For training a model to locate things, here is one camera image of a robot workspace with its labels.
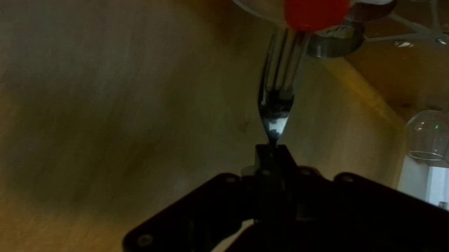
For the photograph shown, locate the container with red lid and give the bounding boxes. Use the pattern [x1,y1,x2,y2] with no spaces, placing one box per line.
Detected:
[284,0,353,34]

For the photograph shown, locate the silver metal fork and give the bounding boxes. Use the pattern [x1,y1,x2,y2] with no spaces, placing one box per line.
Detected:
[256,25,310,147]

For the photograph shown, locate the small steel measuring cup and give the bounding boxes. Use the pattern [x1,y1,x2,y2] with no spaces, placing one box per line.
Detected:
[305,21,449,62]

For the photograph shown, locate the medium steel measuring cup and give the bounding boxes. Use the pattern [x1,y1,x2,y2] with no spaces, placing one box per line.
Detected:
[346,0,447,43]

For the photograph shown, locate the glass jar white contents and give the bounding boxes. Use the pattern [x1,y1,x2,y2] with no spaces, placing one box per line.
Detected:
[397,108,449,211]

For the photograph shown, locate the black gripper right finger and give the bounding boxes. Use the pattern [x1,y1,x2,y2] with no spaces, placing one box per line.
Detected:
[275,144,449,252]

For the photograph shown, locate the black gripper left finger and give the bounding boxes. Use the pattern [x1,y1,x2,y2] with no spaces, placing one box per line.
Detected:
[124,144,282,252]

